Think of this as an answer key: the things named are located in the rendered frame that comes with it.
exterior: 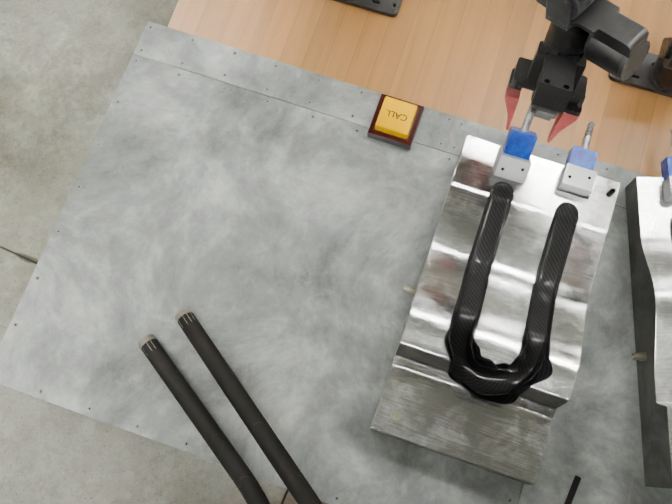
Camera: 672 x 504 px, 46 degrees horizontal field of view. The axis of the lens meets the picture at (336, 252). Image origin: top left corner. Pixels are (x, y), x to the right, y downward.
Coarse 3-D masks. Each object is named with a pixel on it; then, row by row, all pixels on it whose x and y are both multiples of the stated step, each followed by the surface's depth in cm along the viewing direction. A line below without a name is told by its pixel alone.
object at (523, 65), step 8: (544, 40) 106; (552, 48) 105; (568, 56) 105; (576, 56) 105; (520, 64) 112; (528, 64) 112; (520, 72) 110; (512, 80) 109; (520, 80) 109; (584, 80) 111; (528, 88) 110; (576, 88) 110; (584, 88) 110; (576, 96) 108; (584, 96) 108
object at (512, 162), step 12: (528, 108) 123; (528, 120) 123; (516, 132) 123; (528, 132) 124; (504, 144) 126; (516, 144) 124; (528, 144) 124; (504, 156) 124; (516, 156) 125; (528, 156) 125; (504, 168) 125; (516, 168) 124; (528, 168) 124; (516, 180) 125
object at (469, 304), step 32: (512, 192) 127; (480, 224) 126; (576, 224) 126; (480, 256) 126; (544, 256) 125; (480, 288) 122; (544, 288) 124; (544, 320) 120; (448, 352) 115; (480, 352) 115; (544, 352) 116; (480, 384) 121; (512, 384) 120
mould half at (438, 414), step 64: (448, 192) 127; (448, 256) 125; (512, 256) 125; (576, 256) 125; (448, 320) 117; (512, 320) 119; (576, 320) 120; (384, 384) 128; (448, 384) 122; (448, 448) 120; (512, 448) 119
